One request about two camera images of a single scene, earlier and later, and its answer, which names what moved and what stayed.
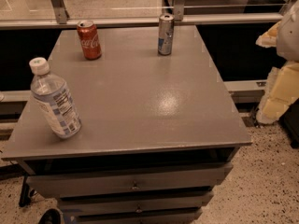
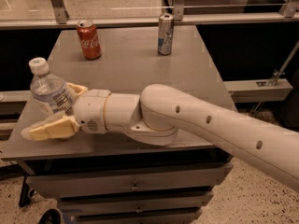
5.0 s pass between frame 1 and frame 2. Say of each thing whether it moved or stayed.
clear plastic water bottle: stayed
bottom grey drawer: stayed
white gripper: moved
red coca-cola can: stayed
